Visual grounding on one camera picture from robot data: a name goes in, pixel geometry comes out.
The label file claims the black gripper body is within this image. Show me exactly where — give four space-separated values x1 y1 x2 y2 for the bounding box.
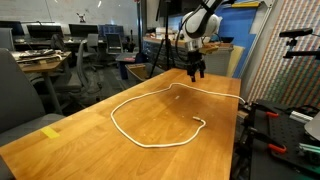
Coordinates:
186 49 206 68

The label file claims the white rope with black end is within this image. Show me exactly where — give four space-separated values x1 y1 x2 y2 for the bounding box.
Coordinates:
110 82 248 149

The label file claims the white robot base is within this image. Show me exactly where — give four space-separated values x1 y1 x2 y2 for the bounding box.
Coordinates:
303 111 320 141

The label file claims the grey drawer workbench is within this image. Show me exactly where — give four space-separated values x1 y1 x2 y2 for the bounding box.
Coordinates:
142 36 234 77

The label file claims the beige leaning board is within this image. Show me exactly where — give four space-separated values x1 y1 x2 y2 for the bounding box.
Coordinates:
226 45 245 78

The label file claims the black tripod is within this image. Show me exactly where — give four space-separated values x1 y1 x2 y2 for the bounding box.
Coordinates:
148 0 177 79

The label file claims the grey bin with cardboard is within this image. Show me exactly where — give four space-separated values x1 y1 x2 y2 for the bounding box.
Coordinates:
124 62 166 86

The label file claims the yellow spirit level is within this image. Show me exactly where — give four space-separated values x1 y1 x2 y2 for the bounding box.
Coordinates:
231 1 261 8

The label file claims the black office chair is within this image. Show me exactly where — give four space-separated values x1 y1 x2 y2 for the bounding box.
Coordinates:
105 33 124 56

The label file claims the multicolour patterned panel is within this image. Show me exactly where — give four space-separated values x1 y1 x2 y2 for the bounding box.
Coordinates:
246 0 320 109

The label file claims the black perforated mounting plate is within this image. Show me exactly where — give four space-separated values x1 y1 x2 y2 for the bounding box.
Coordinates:
249 98 320 176

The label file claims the silver aluminium extrusion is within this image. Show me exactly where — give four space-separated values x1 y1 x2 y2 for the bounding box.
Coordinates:
289 110 315 125

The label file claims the grey mesh office chair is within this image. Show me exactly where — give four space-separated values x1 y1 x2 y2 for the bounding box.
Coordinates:
74 39 101 101

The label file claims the green extrusion piece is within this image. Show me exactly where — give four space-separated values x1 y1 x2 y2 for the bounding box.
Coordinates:
298 142 320 158

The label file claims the dark office chair with jacket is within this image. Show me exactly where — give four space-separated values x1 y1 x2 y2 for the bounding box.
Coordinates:
50 33 67 52

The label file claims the cluttered wooden desk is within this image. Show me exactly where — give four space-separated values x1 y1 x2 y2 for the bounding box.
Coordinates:
11 49 73 116

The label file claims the yellow tape strip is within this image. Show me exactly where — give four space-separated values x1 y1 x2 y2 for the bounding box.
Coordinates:
40 125 61 139

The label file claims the grey padded office chair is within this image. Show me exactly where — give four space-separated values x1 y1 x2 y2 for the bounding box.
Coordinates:
0 48 66 180

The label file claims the black camera cable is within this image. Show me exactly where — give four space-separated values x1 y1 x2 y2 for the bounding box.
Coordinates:
174 11 189 64

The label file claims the white diagonal rail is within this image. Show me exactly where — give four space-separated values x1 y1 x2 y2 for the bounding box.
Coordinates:
238 0 278 79

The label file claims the orange-handled black clamp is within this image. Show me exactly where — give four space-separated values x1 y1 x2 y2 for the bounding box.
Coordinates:
246 126 288 155
251 101 280 119

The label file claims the black camera on stand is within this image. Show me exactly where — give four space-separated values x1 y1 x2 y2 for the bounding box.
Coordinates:
279 27 320 61

